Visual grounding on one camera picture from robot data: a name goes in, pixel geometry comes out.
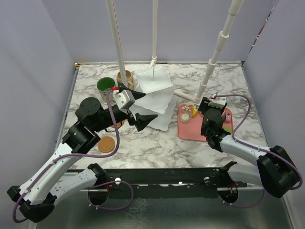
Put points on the green round biscuit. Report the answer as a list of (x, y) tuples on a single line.
[(228, 129)]

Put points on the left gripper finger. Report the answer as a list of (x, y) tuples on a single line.
[(127, 94), (142, 121)]

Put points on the pink cake slice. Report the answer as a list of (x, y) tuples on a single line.
[(228, 117)]

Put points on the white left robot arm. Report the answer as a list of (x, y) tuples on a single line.
[(36, 199)]

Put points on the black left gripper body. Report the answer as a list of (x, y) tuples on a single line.
[(122, 115)]

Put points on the wooden coaster near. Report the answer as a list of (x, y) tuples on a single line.
[(106, 144)]

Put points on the wooden coaster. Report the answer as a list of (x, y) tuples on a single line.
[(106, 144), (119, 125)]

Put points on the middle white pvc pole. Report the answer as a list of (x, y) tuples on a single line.
[(154, 33)]

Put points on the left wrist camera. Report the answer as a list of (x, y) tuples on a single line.
[(122, 105)]

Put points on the pink serving tray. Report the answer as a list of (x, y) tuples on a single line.
[(191, 130)]

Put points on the yellow cake slice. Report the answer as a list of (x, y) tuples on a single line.
[(194, 111)]

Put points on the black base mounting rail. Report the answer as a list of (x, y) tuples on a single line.
[(165, 183)]

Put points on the green interior mug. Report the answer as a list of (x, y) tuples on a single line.
[(105, 84)]

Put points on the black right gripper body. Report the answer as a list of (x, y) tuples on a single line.
[(204, 107)]

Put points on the left white pvc pole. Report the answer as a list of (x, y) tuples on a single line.
[(116, 37)]

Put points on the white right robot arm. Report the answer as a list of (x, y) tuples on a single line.
[(275, 170)]

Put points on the three tier white stand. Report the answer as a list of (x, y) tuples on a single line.
[(156, 84)]

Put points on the white round cake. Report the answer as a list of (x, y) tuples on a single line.
[(185, 118)]

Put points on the wooden coaster far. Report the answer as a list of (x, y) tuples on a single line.
[(119, 125)]

